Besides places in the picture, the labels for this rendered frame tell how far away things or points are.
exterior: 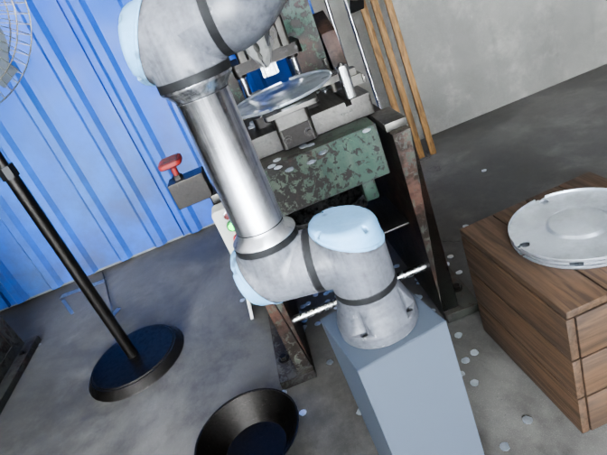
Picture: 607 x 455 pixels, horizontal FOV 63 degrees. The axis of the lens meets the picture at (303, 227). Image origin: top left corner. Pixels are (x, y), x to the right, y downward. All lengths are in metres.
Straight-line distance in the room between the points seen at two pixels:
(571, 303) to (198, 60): 0.79
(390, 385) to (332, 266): 0.25
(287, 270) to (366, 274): 0.13
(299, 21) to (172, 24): 0.97
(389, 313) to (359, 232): 0.16
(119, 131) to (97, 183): 0.31
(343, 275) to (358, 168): 0.58
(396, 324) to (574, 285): 0.39
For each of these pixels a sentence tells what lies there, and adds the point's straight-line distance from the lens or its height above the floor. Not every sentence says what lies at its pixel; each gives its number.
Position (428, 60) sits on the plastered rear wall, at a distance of 2.87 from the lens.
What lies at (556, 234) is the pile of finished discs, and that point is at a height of 0.37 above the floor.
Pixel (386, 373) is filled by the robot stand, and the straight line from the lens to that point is 0.91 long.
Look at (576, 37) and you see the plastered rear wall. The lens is 3.28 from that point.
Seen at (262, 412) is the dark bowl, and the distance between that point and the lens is 1.54.
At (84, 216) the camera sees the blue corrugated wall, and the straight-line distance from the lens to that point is 2.90.
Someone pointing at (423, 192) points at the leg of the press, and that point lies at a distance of 1.38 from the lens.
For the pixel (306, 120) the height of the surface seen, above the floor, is 0.71.
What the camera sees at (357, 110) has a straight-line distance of 1.41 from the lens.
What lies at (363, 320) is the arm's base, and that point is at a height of 0.50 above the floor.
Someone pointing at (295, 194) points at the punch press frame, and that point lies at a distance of 1.35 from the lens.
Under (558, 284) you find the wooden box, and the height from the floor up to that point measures 0.35.
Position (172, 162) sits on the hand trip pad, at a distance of 1.28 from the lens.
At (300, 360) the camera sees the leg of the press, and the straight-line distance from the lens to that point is 1.55.
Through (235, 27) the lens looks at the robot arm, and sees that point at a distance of 0.72.
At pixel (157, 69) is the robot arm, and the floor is 1.00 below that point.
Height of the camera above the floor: 1.05
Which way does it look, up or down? 26 degrees down
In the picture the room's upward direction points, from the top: 22 degrees counter-clockwise
